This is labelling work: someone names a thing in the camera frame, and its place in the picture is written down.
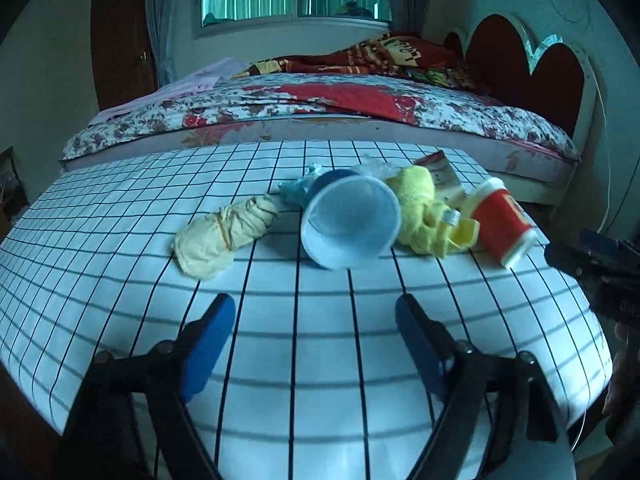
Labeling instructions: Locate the brown wooden door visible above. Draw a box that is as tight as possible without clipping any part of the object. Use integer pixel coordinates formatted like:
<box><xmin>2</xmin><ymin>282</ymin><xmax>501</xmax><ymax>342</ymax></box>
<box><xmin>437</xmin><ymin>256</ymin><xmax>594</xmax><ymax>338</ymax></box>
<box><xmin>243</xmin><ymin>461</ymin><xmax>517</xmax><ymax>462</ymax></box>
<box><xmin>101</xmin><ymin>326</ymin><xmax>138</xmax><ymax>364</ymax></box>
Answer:
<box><xmin>90</xmin><ymin>0</ymin><xmax>158</xmax><ymax>111</ymax></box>

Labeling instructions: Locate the clear plastic bag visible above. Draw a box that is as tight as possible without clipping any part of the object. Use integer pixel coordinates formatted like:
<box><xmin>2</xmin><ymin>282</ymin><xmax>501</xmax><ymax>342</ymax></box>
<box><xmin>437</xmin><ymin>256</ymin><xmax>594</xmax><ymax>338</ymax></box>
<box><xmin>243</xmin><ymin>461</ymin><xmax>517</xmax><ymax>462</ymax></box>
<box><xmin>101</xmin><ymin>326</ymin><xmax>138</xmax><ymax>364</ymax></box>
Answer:
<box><xmin>350</xmin><ymin>152</ymin><xmax>401</xmax><ymax>181</ymax></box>

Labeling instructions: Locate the red and white milk carton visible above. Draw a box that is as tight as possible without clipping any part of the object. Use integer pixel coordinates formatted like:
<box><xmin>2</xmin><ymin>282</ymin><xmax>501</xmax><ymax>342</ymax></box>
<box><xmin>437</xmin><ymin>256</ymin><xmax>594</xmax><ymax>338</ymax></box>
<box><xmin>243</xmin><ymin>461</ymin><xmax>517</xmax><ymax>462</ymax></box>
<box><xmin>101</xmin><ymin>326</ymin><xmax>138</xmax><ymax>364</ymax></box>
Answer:
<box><xmin>412</xmin><ymin>150</ymin><xmax>468</xmax><ymax>208</ymax></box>

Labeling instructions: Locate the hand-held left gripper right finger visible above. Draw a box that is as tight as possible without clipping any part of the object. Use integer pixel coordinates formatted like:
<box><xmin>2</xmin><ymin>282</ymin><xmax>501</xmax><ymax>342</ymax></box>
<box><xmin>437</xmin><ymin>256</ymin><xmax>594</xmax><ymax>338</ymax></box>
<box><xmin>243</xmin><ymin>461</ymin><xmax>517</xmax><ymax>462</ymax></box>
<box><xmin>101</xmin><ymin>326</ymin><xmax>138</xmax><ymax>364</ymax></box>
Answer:
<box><xmin>395</xmin><ymin>293</ymin><xmax>559</xmax><ymax>480</ymax></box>

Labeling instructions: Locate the person's right hand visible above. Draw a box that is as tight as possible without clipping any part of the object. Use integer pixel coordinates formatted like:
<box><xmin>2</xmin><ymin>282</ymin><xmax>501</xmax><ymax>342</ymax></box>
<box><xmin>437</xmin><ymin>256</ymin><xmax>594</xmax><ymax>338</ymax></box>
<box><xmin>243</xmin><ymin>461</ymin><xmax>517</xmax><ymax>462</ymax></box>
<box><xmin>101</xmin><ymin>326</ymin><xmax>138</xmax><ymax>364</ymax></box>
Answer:
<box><xmin>602</xmin><ymin>320</ymin><xmax>640</xmax><ymax>421</ymax></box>

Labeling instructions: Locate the floral bed sheet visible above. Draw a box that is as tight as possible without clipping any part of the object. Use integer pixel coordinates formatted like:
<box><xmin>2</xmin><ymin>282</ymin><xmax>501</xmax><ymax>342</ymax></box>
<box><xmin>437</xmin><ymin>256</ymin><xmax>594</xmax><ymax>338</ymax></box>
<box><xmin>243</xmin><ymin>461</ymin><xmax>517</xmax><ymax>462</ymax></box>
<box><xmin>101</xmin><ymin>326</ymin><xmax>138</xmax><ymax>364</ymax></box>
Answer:
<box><xmin>62</xmin><ymin>72</ymin><xmax>581</xmax><ymax>163</ymax></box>

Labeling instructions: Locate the red paper cup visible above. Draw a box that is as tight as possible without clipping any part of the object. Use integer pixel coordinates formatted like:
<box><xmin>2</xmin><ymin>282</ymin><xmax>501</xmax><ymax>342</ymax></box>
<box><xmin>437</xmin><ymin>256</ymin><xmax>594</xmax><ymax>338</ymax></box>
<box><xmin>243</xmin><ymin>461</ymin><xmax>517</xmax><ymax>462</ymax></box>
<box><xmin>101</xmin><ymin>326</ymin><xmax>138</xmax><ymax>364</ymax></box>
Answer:
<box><xmin>462</xmin><ymin>177</ymin><xmax>537</xmax><ymax>269</ymax></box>

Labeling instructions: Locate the yellow cloth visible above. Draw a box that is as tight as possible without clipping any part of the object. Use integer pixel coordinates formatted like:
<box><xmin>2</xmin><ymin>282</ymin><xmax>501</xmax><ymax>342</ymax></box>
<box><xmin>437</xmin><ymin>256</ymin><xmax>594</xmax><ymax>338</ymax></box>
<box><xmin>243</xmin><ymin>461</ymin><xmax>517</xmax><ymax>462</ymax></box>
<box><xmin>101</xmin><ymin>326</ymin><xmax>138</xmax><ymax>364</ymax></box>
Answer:
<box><xmin>387</xmin><ymin>165</ymin><xmax>481</xmax><ymax>260</ymax></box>

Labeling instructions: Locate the red patterned blanket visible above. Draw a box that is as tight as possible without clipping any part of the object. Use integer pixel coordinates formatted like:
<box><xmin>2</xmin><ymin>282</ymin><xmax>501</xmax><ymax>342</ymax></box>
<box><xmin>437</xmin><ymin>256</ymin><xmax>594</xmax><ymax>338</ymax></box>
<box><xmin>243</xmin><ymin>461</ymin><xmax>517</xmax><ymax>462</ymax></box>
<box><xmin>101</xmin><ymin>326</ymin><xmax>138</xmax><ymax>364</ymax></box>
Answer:
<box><xmin>232</xmin><ymin>30</ymin><xmax>493</xmax><ymax>93</ymax></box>

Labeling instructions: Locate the white checked tablecloth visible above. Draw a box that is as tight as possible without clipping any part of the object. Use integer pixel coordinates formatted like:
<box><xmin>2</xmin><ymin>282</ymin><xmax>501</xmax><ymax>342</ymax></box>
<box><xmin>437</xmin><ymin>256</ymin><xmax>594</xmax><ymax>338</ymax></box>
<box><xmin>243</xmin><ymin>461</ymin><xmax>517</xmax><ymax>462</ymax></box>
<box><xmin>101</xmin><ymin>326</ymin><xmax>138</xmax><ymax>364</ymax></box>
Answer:
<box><xmin>0</xmin><ymin>140</ymin><xmax>615</xmax><ymax>480</ymax></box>

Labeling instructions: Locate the thin wall cable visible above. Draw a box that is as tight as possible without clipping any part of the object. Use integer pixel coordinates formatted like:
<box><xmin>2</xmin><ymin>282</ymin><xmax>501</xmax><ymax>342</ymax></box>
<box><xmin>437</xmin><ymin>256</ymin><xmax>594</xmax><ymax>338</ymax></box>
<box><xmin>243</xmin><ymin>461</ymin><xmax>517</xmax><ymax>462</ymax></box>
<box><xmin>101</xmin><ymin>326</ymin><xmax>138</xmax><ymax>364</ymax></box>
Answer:
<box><xmin>594</xmin><ymin>55</ymin><xmax>617</xmax><ymax>233</ymax></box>

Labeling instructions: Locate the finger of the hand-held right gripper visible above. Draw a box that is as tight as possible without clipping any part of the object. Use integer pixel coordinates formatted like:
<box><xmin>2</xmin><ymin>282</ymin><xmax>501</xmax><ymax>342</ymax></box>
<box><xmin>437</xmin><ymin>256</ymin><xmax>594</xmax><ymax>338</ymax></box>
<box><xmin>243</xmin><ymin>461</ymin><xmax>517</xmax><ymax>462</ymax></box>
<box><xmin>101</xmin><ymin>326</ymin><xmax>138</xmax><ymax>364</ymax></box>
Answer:
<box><xmin>580</xmin><ymin>229</ymin><xmax>640</xmax><ymax>263</ymax></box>
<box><xmin>544</xmin><ymin>241</ymin><xmax>603</xmax><ymax>282</ymax></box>

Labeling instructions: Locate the blue face mask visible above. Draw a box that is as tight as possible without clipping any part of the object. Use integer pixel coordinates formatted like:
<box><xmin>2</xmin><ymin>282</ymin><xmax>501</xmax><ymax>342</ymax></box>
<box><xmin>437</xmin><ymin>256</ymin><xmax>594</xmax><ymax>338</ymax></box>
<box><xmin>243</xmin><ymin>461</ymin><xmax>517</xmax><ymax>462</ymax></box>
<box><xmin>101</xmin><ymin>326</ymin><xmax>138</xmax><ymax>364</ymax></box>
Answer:
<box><xmin>277</xmin><ymin>162</ymin><xmax>323</xmax><ymax>208</ymax></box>

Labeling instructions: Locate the red heart-shaped headboard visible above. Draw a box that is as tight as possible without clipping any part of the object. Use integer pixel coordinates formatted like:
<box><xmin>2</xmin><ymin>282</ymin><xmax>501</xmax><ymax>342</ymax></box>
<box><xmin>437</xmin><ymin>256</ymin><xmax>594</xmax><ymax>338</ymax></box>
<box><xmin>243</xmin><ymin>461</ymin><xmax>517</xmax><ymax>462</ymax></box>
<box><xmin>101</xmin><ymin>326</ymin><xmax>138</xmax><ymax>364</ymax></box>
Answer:
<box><xmin>442</xmin><ymin>15</ymin><xmax>601</xmax><ymax>136</ymax></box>

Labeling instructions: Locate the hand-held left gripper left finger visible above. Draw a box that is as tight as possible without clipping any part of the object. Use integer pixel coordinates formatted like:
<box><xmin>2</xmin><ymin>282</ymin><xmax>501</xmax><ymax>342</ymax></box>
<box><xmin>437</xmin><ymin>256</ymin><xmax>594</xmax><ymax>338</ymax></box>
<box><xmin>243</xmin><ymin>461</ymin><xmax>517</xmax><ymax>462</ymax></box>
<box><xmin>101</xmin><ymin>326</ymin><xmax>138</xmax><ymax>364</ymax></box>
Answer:
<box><xmin>64</xmin><ymin>293</ymin><xmax>237</xmax><ymax>480</ymax></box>

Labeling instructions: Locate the blue and white cup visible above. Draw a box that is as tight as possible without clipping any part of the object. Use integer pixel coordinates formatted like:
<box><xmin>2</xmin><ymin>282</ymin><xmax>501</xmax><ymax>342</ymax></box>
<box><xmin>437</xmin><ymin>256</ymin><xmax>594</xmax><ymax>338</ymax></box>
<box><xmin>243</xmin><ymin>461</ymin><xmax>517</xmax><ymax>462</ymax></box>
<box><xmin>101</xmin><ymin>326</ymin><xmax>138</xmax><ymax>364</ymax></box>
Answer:
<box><xmin>300</xmin><ymin>169</ymin><xmax>402</xmax><ymax>271</ymax></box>

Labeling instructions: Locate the cream cloth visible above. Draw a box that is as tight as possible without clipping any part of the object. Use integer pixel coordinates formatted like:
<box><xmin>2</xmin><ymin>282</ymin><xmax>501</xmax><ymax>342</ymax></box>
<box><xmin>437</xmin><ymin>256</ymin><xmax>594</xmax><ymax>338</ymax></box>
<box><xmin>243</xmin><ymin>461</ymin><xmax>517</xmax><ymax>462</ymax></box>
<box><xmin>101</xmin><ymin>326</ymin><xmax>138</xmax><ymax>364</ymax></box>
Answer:
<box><xmin>172</xmin><ymin>194</ymin><xmax>281</xmax><ymax>281</ymax></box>

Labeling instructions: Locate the pink cloth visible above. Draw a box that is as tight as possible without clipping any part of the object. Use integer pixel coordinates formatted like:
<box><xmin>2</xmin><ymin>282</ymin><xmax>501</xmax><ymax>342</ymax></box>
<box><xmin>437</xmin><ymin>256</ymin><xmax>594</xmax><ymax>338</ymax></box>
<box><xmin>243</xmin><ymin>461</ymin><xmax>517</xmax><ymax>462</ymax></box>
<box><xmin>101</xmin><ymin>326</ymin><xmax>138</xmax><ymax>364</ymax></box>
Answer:
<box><xmin>90</xmin><ymin>57</ymin><xmax>248</xmax><ymax>123</ymax></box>

